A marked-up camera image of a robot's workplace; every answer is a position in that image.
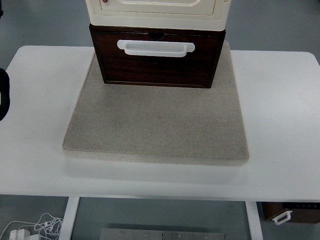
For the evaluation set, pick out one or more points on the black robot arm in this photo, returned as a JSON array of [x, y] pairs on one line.
[[4, 93]]

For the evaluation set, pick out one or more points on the white table leg frame left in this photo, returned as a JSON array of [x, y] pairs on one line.
[[69, 218]]

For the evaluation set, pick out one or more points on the brown box with white handle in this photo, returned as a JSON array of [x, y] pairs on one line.
[[295, 212]]

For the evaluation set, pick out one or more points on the cream upper cabinet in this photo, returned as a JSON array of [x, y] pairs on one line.
[[203, 15]]

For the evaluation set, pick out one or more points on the dark wooden cabinet base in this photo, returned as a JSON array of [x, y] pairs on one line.
[[100, 62]]

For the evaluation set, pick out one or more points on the beige fabric pad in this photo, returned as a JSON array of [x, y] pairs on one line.
[[154, 124]]

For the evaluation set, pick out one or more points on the white drawer handle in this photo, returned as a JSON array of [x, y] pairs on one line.
[[169, 49]]

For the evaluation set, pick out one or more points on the white table leg frame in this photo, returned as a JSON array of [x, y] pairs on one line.
[[69, 218], [253, 220]]

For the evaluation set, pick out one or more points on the white charger plug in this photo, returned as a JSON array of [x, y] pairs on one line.
[[21, 234]]

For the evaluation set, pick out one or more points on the white table leg frame right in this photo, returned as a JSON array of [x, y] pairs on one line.
[[253, 220]]

